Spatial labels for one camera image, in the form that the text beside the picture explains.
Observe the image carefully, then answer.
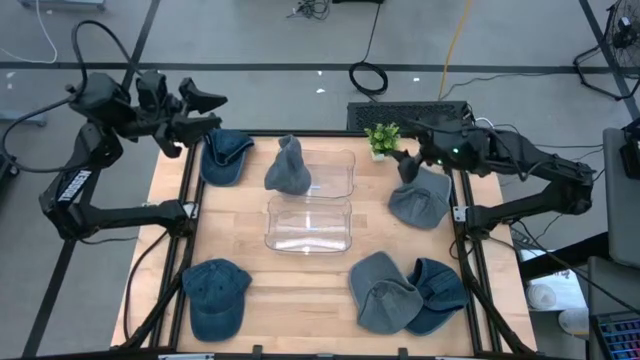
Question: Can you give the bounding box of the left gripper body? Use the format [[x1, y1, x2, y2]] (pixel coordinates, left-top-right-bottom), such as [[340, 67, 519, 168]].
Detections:
[[134, 69, 184, 159]]

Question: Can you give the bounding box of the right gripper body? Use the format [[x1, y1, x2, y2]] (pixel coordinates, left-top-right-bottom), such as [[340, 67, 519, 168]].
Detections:
[[413, 124, 474, 174]]

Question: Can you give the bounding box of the grey denim cap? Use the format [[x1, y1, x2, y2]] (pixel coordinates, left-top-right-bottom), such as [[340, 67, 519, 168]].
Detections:
[[387, 166, 453, 231], [348, 250, 425, 336], [263, 134, 313, 197]]

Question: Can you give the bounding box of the dark blue denim cap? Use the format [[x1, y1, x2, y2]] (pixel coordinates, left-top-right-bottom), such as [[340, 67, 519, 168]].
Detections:
[[181, 257, 254, 344], [404, 257, 471, 337], [200, 128, 256, 188]]

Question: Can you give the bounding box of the green plant in white pot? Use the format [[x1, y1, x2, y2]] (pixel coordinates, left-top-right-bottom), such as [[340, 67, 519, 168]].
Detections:
[[363, 122, 402, 163]]

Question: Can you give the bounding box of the black mesh computer tower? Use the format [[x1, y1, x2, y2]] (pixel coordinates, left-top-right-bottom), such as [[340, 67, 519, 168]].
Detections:
[[346, 100, 475, 134]]

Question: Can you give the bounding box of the clear plastic bin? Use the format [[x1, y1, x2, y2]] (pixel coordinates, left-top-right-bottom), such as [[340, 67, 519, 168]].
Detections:
[[269, 148, 357, 200], [263, 195, 354, 255]]

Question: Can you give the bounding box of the grey metal bar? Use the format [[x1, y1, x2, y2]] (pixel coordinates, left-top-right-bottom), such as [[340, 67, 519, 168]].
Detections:
[[0, 110, 49, 128], [17, 0, 107, 12]]

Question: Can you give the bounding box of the black box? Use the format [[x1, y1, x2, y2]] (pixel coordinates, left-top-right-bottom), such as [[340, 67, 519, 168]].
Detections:
[[0, 153, 21, 179]]

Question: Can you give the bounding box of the black bar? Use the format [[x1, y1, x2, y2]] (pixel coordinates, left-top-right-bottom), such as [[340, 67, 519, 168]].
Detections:
[[518, 231, 611, 282]]

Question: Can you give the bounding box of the white round object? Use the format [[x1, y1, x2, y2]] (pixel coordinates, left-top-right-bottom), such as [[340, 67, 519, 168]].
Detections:
[[558, 306, 591, 337], [525, 282, 558, 311]]

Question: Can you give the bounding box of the grey table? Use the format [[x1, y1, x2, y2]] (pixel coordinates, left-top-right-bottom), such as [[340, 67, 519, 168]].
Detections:
[[602, 127, 640, 270]]

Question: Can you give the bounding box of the black device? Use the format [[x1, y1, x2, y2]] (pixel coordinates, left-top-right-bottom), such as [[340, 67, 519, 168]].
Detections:
[[619, 117, 640, 180]]

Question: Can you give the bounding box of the black floor fan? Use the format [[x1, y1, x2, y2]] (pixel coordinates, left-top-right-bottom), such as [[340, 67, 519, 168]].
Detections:
[[573, 0, 640, 101]]

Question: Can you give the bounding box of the backlit keyboard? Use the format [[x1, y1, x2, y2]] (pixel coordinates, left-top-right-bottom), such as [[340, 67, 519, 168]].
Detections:
[[591, 310, 640, 360]]

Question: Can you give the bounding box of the black aluminium table frame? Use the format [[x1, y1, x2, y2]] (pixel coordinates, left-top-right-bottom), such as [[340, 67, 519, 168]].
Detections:
[[112, 128, 539, 360]]

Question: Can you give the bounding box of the black coiled cable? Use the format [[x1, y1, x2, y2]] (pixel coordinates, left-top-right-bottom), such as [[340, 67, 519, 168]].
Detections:
[[348, 0, 390, 97]]

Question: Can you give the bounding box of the yellow cable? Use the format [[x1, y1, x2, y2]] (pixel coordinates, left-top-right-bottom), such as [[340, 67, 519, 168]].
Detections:
[[437, 0, 474, 101]]

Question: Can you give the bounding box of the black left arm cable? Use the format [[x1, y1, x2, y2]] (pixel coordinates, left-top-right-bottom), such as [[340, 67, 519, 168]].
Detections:
[[0, 19, 147, 175]]

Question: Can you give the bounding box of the black floor cable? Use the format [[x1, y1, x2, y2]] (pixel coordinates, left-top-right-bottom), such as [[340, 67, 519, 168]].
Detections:
[[529, 142, 605, 150]]

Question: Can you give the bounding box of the black cable bundle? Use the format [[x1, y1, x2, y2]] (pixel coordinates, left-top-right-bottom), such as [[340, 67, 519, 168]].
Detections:
[[285, 0, 332, 21]]

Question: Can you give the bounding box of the white floor cable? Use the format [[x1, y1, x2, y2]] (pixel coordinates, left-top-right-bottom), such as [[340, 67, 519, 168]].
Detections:
[[0, 0, 59, 65]]

